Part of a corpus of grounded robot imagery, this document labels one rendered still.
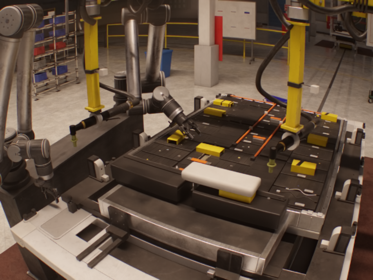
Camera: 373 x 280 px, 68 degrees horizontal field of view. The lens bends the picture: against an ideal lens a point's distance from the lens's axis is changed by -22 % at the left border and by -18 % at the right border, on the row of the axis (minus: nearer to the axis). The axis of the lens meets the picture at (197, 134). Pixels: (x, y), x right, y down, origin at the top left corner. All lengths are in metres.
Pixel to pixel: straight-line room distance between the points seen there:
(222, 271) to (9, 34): 1.44
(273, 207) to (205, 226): 0.31
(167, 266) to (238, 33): 8.89
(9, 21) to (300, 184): 1.72
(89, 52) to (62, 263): 1.03
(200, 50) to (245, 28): 3.14
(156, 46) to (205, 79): 4.49
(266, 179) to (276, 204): 0.38
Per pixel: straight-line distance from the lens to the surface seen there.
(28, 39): 1.79
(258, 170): 1.91
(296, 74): 1.38
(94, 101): 1.67
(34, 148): 1.77
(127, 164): 1.79
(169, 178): 1.64
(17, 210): 2.19
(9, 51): 1.59
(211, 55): 7.01
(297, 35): 1.36
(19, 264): 2.94
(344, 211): 1.91
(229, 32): 10.08
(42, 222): 1.90
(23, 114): 1.89
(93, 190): 2.01
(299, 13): 1.33
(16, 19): 1.53
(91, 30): 1.60
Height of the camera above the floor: 1.94
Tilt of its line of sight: 24 degrees down
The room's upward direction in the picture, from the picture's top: straight up
